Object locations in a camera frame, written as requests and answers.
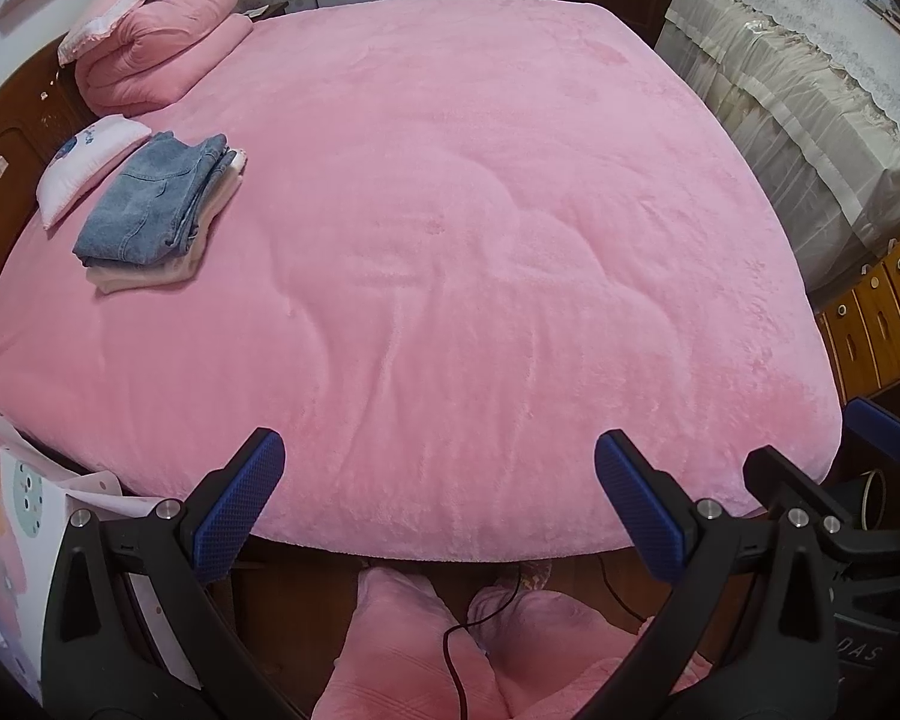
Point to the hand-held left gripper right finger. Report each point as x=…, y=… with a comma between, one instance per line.
x=641, y=502

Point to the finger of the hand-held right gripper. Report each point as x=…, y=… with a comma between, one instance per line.
x=881, y=431
x=802, y=487

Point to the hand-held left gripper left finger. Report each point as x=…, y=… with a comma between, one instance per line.
x=240, y=495

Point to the blue denim jeans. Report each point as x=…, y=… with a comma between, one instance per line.
x=142, y=202

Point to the person's left leg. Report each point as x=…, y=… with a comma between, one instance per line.
x=397, y=652

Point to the folded cream fluffy sweater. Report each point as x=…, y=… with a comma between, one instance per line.
x=157, y=274

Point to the pastel printed cloth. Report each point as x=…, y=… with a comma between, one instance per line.
x=15, y=585

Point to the pink plush bed blanket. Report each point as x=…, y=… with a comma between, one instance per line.
x=457, y=277

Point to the white printed pillow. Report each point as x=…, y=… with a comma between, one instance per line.
x=82, y=165

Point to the brown wooden headboard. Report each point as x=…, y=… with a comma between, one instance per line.
x=7, y=180

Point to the folded pink quilt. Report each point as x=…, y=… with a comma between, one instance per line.
x=157, y=52

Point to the pink lace-trimmed pillow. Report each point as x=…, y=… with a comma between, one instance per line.
x=120, y=0

